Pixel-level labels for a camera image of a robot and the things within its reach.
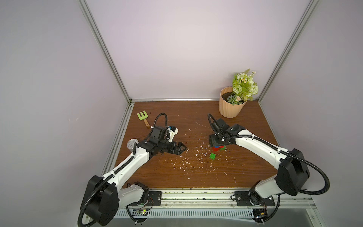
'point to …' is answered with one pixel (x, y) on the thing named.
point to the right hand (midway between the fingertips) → (214, 140)
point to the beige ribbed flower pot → (226, 109)
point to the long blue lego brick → (216, 146)
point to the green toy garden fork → (143, 117)
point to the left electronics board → (139, 212)
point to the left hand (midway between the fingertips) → (182, 146)
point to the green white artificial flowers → (245, 89)
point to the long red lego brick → (217, 149)
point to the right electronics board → (260, 215)
